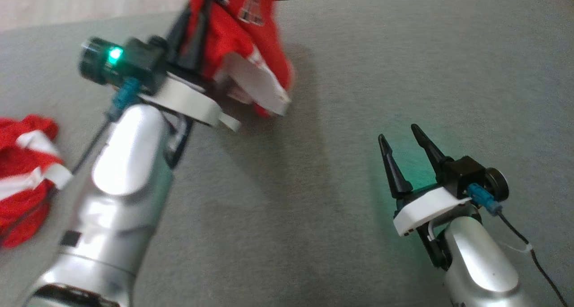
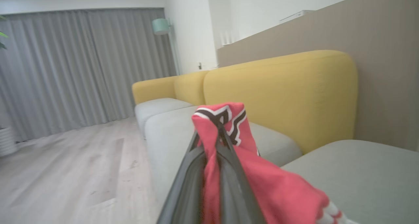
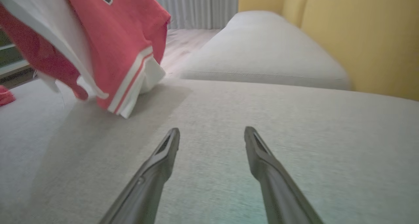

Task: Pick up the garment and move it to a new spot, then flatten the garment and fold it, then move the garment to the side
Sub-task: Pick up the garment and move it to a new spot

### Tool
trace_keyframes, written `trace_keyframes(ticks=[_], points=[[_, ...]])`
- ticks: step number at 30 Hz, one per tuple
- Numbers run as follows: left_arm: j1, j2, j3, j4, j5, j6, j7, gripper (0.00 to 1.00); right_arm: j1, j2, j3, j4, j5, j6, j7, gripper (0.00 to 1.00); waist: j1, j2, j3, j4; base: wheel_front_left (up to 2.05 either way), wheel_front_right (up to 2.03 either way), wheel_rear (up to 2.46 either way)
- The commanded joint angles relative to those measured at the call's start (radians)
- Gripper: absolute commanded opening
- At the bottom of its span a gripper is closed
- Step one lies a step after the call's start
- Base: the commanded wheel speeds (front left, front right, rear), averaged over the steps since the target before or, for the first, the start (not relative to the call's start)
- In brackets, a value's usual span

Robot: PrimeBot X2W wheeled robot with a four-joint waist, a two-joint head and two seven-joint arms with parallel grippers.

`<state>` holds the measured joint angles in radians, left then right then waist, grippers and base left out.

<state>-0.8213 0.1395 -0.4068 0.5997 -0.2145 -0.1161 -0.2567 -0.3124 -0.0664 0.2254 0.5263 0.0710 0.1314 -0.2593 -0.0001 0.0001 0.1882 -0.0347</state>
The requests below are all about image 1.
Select grey fabric sofa ottoman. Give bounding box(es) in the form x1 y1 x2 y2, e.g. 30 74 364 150
0 0 574 307

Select red shorts with white stripe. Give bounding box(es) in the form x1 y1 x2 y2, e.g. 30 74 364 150
185 0 295 118
0 114 74 249

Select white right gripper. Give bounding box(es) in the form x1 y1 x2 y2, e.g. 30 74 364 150
378 124 472 237

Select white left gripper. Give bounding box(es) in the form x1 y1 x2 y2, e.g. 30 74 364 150
143 0 244 133

